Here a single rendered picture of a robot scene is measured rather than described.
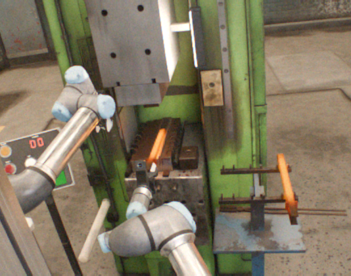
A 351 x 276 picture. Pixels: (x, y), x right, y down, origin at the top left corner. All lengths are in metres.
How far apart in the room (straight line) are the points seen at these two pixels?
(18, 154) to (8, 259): 1.35
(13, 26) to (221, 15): 7.03
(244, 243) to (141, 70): 0.87
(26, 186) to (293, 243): 1.14
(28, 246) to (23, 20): 7.85
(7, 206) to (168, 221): 0.68
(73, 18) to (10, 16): 6.64
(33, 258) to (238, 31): 1.35
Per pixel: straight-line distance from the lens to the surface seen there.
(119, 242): 1.12
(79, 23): 1.78
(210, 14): 1.66
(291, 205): 1.46
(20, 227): 0.52
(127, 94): 1.67
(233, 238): 1.73
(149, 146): 1.90
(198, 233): 1.98
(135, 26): 1.57
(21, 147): 1.84
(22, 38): 8.41
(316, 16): 7.97
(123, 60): 1.62
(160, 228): 1.10
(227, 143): 1.88
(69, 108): 1.28
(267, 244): 1.70
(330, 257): 2.66
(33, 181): 1.04
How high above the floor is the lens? 1.91
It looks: 29 degrees down
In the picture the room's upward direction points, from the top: 9 degrees counter-clockwise
